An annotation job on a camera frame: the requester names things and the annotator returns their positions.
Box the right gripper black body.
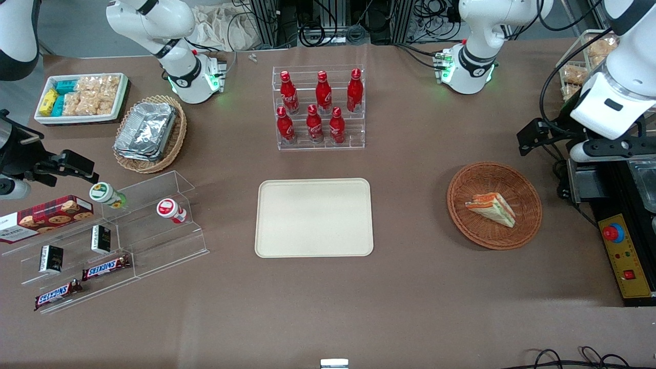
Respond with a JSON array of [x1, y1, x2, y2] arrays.
[[0, 110, 64, 179]]

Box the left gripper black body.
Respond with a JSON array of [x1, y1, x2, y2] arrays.
[[561, 128, 656, 161]]

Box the wrapped triangle sandwich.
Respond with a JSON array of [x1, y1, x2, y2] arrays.
[[464, 192, 517, 229]]

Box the light wicker basket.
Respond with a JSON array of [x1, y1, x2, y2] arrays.
[[112, 94, 188, 174]]

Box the brown round wicker basket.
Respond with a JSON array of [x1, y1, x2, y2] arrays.
[[446, 161, 543, 251]]

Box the cream plastic serving tray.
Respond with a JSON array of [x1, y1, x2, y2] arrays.
[[254, 177, 375, 258]]

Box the green lid yogurt cup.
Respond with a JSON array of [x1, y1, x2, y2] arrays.
[[89, 181, 127, 210]]

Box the red tartan cookie box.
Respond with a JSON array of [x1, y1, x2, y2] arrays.
[[0, 195, 95, 244]]

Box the clear plastic container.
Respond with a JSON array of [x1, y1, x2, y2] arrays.
[[627, 157, 656, 214]]

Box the yellow snack packet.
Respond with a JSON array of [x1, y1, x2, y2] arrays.
[[39, 89, 59, 117]]

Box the white rectangular snack bin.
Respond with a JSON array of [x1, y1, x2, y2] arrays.
[[34, 72, 129, 126]]

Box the small black carton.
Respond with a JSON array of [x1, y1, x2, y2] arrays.
[[39, 244, 65, 274], [91, 224, 112, 255]]

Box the red lid yogurt cup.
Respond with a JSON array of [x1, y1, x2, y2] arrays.
[[156, 198, 188, 224]]

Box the Snickers chocolate bar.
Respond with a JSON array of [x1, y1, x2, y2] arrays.
[[81, 254, 132, 281], [34, 279, 84, 312]]

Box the clear acrylic stepped shelf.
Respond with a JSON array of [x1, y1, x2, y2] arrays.
[[0, 170, 210, 315]]

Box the black box with yellow panel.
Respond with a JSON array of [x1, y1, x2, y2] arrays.
[[588, 154, 656, 308]]

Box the clear acrylic bottle rack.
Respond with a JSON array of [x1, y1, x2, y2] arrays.
[[271, 65, 366, 151]]

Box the red cola bottle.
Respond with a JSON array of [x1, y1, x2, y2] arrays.
[[280, 70, 300, 115], [306, 104, 325, 144], [329, 106, 346, 145], [315, 70, 333, 114], [346, 68, 364, 113], [276, 106, 296, 145]]

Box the white cloth bag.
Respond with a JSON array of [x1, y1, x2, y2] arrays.
[[192, 4, 258, 52]]

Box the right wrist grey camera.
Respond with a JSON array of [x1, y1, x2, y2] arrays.
[[0, 177, 32, 201]]

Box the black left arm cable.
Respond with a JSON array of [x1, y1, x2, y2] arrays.
[[538, 25, 617, 127]]

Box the grey metal bracket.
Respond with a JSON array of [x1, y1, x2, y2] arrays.
[[566, 157, 616, 205]]

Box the black base cable bundle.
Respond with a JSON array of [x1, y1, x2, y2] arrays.
[[394, 43, 447, 71]]

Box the black floor cable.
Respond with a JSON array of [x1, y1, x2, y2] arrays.
[[522, 346, 656, 369]]

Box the black background cable bundle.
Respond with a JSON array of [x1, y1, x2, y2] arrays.
[[279, 0, 405, 48]]

